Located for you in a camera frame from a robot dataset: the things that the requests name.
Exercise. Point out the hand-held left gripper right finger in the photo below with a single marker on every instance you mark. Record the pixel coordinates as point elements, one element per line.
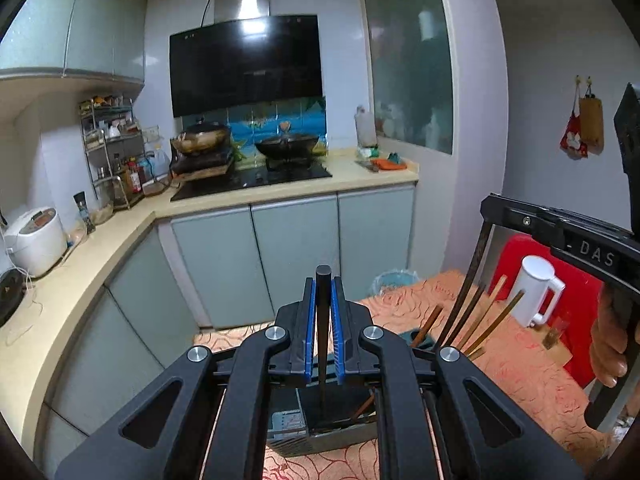
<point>336,330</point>

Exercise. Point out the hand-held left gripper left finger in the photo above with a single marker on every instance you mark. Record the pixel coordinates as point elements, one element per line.
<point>310,330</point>

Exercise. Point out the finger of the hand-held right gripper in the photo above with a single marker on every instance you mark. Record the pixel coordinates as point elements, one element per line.
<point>520,220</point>

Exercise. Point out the light brown chopstick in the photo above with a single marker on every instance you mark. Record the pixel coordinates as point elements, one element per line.
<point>364,406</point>

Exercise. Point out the dark green utensil holder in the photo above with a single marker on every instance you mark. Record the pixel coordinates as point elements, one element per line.
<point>290,430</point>

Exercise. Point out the person's right hand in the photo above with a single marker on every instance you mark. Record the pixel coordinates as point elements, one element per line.
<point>607,340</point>

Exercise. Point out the red plastic chair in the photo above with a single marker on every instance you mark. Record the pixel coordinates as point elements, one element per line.
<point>580,310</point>

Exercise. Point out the white electric kettle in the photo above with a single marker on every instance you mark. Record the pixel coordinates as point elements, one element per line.
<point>535,290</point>

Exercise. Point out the trash bin with blue bag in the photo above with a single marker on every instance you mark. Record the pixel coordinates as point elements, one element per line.
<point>395,284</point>

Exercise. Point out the small brown object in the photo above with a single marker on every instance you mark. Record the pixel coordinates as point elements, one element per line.
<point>555,342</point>

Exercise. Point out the red floral hanging bag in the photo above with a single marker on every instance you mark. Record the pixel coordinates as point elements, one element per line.
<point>573,137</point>

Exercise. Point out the grey lower cabinets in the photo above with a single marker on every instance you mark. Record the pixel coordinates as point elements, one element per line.
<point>225,260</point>

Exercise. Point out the orange cleaning cloth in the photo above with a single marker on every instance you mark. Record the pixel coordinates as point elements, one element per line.
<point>387,162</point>

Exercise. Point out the rose-patterned tablecloth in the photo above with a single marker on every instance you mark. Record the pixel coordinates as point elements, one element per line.
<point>500,375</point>

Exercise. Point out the black gas cooktop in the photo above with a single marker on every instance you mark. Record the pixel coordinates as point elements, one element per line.
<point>260,180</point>

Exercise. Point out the white plastic bottle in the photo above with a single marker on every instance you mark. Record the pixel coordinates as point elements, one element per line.
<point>365,127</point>

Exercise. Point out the black wok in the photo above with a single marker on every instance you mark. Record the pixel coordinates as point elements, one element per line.
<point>287,145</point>

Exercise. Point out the frosted glass window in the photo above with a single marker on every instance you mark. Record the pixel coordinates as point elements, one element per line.
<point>410,60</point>

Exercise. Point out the portable cooker under pot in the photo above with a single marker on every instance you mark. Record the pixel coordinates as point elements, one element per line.
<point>200,166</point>

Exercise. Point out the blue picture tile backsplash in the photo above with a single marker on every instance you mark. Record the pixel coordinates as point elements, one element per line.
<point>260,120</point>

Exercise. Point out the red sauce bottle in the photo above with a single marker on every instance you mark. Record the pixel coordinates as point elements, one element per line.
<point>135,177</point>

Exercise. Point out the beige kitchen countertop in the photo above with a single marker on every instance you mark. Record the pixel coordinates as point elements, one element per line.
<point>75,285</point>

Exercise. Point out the glass jar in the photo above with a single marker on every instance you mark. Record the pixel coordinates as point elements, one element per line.
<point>104,205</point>

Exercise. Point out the black range hood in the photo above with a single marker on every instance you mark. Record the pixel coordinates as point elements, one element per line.
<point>245,65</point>

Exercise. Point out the metal spice rack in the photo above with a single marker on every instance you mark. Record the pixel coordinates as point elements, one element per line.
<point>107,135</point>

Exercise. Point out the white rice cooker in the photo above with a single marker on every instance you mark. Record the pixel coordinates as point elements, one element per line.
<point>35,242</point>

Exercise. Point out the black countertop appliance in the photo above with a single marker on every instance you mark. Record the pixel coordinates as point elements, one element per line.
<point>10,297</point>

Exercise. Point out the grey upper wall cabinets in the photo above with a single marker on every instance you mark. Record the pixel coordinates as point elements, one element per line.
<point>75,15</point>

